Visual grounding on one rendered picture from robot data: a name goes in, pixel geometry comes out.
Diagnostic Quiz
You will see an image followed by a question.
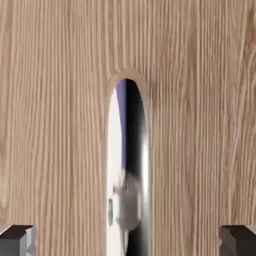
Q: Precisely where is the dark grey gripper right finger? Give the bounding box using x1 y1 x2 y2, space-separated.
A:
219 223 256 256

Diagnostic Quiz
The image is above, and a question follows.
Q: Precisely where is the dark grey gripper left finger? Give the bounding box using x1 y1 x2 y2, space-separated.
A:
0 224 38 256

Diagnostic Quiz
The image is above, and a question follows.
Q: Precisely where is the light wood drawer front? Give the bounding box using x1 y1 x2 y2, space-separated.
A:
0 0 256 256

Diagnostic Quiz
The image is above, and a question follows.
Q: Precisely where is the curved shiny metal handle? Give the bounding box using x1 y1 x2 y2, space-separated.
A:
105 77 151 256

